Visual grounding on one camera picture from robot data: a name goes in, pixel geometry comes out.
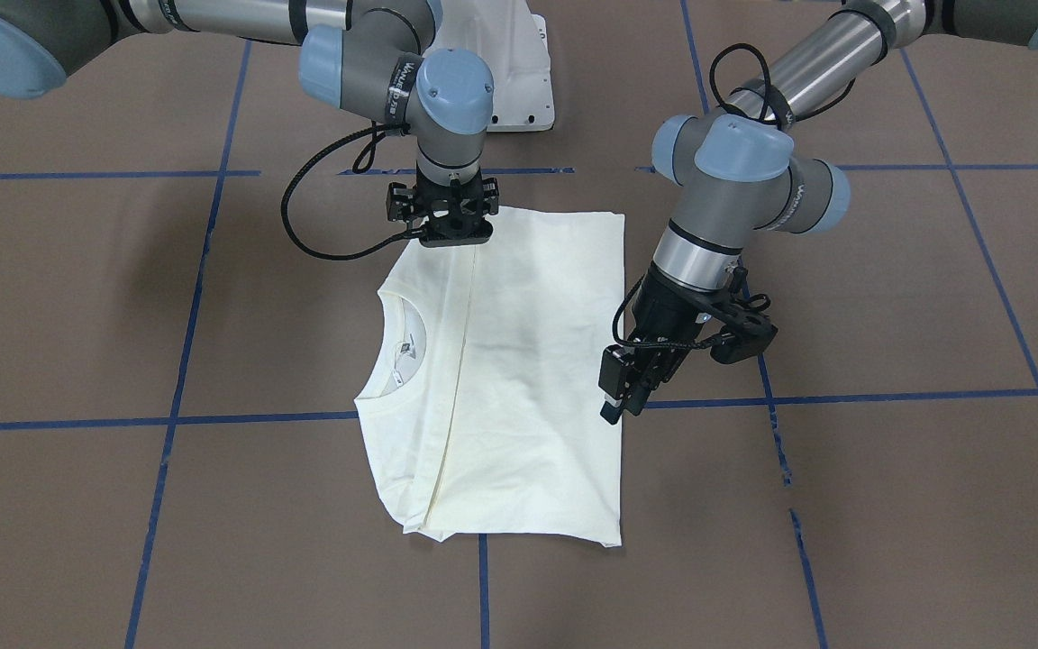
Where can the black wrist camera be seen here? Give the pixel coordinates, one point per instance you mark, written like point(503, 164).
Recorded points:
point(746, 329)
point(458, 201)

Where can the cream long-sleeve cat shirt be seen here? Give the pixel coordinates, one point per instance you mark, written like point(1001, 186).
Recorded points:
point(482, 413)

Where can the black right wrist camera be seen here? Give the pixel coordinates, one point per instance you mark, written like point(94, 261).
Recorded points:
point(458, 201)

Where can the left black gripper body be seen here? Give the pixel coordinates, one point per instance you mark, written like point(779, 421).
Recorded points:
point(664, 312)

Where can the white camera pole with base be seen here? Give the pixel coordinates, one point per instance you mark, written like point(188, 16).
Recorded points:
point(512, 40)

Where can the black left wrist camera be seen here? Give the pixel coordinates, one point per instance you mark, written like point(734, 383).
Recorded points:
point(746, 329)

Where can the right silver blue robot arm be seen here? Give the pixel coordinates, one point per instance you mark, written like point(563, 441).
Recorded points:
point(379, 60)

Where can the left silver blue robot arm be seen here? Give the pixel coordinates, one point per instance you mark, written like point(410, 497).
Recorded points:
point(777, 255)

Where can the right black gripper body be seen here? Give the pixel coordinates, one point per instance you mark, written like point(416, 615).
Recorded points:
point(397, 202)

